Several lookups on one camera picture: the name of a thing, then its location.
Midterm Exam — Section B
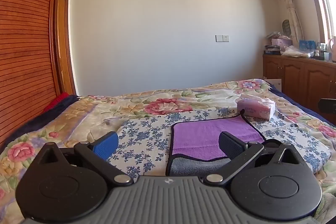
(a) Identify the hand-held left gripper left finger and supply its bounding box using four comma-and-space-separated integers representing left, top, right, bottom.
34, 131, 134, 186

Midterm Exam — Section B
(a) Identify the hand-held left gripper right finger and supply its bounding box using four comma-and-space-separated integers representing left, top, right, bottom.
204, 131, 304, 186

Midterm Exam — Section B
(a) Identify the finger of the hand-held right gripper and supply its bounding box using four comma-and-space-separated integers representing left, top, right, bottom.
318, 98, 336, 113

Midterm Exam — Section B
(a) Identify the purple and grey towel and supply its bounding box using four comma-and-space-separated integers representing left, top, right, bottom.
165, 115, 265, 176

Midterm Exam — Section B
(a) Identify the blue floral white cloth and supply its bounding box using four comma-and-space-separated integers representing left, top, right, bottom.
106, 106, 332, 180

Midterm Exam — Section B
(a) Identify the large floral blanket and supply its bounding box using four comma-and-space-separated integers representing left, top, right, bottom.
0, 79, 336, 224

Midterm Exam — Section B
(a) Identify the wooden cabinet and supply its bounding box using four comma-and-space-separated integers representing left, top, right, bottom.
263, 54, 336, 117

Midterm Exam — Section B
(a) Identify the pink tissue box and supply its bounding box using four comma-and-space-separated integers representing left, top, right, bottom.
237, 94, 276, 121

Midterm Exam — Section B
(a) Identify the pink thermos jug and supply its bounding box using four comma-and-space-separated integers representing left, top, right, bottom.
329, 36, 336, 62

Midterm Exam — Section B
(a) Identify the white cardboard box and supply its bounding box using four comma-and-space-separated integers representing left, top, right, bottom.
267, 78, 283, 91

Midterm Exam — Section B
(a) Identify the clear plastic bag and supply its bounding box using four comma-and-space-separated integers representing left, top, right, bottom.
282, 46, 315, 58

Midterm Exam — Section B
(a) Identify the blue box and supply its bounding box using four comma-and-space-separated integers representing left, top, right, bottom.
299, 40, 316, 50

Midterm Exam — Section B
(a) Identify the red cloth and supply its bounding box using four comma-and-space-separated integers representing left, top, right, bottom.
43, 92, 69, 113

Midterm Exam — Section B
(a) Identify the pink storage box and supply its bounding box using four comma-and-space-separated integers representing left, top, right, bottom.
271, 38, 293, 47

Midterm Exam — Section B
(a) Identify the stack of books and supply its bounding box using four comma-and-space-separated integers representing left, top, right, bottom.
264, 45, 281, 56

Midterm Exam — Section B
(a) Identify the wooden door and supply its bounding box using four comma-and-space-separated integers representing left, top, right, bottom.
56, 0, 77, 96

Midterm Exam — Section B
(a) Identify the wooden louvred wardrobe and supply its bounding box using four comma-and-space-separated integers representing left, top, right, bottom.
0, 0, 66, 152

